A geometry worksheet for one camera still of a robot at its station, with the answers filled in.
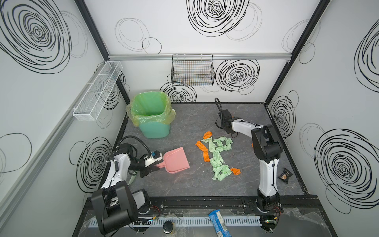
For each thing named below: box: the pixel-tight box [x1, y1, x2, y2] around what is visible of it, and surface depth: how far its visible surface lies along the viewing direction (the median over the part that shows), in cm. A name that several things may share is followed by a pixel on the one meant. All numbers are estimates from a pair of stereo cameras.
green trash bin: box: [137, 91, 172, 139], surface depth 94 cm
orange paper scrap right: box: [202, 148, 211, 162], surface depth 92 cm
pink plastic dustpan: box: [154, 146, 190, 174], surface depth 83 cm
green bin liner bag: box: [125, 91, 177, 139], surface depth 93 cm
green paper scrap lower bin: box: [210, 150, 224, 168], surface depth 90 cm
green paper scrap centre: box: [212, 136, 233, 152], surface depth 98 cm
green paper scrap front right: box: [210, 158, 232, 182], surface depth 86 cm
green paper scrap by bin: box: [208, 140, 216, 153], surface depth 96 cm
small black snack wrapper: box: [277, 167, 294, 185], surface depth 84 cm
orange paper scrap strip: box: [194, 140, 209, 153], surface depth 97 cm
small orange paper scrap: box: [229, 167, 242, 176], surface depth 86 cm
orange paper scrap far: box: [202, 130, 213, 140], surface depth 101 cm
